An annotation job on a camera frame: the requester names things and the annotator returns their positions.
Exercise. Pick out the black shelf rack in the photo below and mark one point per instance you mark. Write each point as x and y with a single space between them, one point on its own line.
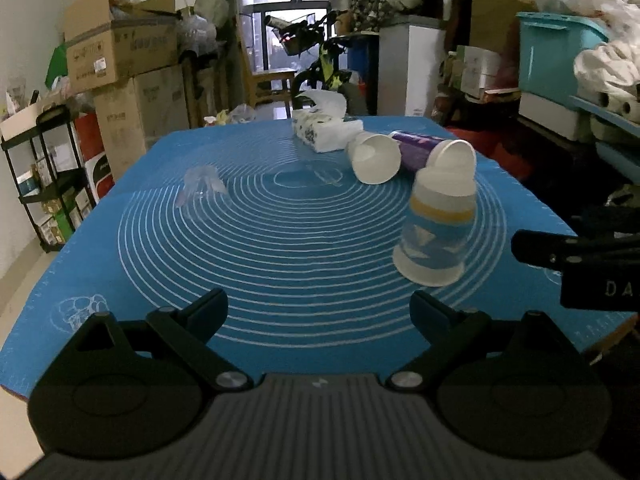
42 180

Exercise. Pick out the green bag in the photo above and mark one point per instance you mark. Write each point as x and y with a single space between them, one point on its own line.
56 66

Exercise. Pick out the clear plastic cup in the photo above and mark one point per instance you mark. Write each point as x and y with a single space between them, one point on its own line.
200 185

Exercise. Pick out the blue silicone mat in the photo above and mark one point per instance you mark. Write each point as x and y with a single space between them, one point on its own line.
280 250

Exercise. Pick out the light blue shelf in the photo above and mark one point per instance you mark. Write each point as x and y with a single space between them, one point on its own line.
612 125

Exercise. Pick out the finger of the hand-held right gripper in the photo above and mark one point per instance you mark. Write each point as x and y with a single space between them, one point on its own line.
545 250

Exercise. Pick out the open cardboard box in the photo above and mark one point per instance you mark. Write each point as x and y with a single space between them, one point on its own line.
117 42

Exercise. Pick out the teal storage bin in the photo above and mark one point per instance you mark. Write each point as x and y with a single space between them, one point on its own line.
557 55

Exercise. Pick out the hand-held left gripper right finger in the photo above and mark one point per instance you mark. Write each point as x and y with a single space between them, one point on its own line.
424 310

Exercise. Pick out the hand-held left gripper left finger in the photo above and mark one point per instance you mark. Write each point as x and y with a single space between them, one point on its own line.
212 307

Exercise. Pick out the plain white cup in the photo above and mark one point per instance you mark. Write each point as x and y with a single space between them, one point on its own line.
452 157

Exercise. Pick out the white paper cup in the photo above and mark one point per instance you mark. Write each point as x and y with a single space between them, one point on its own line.
375 160

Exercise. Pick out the red and white box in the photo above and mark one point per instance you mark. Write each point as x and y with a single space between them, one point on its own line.
97 170

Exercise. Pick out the white carton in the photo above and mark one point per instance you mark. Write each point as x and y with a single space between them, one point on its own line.
477 70

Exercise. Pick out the wooden chair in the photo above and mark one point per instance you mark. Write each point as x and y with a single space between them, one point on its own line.
265 80

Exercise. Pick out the tall brown cardboard box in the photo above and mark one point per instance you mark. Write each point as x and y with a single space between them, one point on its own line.
500 5

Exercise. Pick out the white plastic bag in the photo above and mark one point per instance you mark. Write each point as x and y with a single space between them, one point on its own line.
610 67

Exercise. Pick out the blue patterned paper cup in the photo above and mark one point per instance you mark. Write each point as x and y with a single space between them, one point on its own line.
437 240

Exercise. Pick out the white storage box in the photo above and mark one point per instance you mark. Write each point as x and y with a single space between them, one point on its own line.
552 112

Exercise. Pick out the large cardboard box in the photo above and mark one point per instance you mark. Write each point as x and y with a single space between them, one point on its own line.
142 115

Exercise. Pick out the floral tissue pack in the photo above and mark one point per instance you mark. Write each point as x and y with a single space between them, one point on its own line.
325 127

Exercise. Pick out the bicycle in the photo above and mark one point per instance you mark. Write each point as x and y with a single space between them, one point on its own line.
315 60

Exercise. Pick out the white cabinet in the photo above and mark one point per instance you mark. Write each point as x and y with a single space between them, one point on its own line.
410 65

